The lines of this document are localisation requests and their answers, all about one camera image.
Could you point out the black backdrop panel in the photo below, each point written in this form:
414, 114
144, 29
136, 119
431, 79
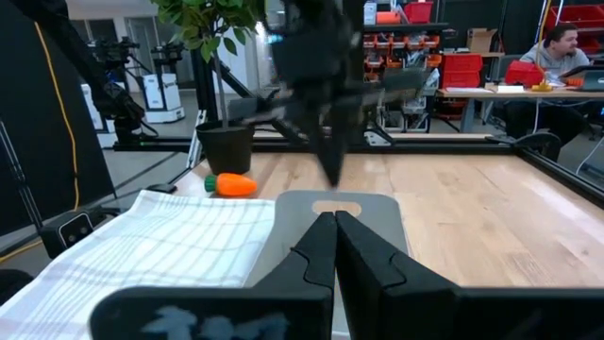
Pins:
28, 118

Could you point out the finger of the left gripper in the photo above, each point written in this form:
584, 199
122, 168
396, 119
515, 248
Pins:
343, 137
323, 137

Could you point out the red shelf bins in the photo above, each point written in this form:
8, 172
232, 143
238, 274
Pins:
575, 16

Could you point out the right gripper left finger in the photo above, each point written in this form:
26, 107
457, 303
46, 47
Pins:
283, 307

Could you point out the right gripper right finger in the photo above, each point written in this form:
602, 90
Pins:
401, 307

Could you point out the cardboard box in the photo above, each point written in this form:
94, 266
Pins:
480, 40

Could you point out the person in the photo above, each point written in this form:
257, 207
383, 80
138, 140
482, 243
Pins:
557, 52

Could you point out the white equipment cabinet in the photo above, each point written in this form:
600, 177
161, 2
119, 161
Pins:
96, 113
162, 96

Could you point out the shelf rack with orange bins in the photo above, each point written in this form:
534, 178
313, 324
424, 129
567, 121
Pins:
401, 52

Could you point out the black aluminium table frame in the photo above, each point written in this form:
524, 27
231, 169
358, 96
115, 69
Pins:
448, 145

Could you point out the green potted plant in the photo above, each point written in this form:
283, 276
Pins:
226, 148

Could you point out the white plaid dish towel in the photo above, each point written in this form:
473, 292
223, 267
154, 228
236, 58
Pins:
165, 245

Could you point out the black background robot arm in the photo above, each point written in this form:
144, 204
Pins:
113, 49
167, 51
115, 106

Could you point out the black camera box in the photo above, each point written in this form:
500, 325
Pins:
71, 231

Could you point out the orange storage bin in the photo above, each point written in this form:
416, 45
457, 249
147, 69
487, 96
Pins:
388, 18

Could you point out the laptop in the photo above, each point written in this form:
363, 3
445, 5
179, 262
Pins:
592, 80

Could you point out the grey square plate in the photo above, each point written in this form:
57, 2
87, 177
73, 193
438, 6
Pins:
377, 222

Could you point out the wooden desk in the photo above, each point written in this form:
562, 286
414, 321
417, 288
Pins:
495, 93

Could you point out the orange toy carrot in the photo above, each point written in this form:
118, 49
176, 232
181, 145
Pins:
233, 185

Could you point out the red storage bin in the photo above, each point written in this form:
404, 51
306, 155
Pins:
523, 74
460, 71
418, 11

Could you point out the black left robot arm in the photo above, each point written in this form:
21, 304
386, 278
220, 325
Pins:
316, 23

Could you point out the black tripod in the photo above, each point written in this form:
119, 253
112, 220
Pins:
19, 175

